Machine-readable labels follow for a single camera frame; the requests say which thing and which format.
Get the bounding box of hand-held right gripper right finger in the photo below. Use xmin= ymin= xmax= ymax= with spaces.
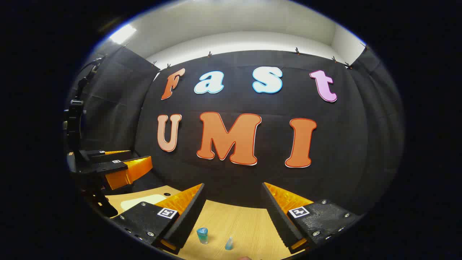
xmin=262 ymin=182 xmax=361 ymax=254

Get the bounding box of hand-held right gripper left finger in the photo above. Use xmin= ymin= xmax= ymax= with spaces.
xmin=110 ymin=183 xmax=207 ymax=255

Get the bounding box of black backdrop cloth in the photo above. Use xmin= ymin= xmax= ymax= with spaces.
xmin=70 ymin=45 xmax=405 ymax=217

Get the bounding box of ceiling light panel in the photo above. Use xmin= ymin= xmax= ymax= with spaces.
xmin=109 ymin=23 xmax=137 ymax=44

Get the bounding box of pale yellow suitcase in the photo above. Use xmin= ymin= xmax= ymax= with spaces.
xmin=120 ymin=194 xmax=167 ymax=212

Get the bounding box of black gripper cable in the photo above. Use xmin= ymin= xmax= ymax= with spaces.
xmin=77 ymin=54 xmax=108 ymax=95

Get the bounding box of row of backdrop clips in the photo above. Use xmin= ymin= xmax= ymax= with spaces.
xmin=123 ymin=43 xmax=369 ymax=71

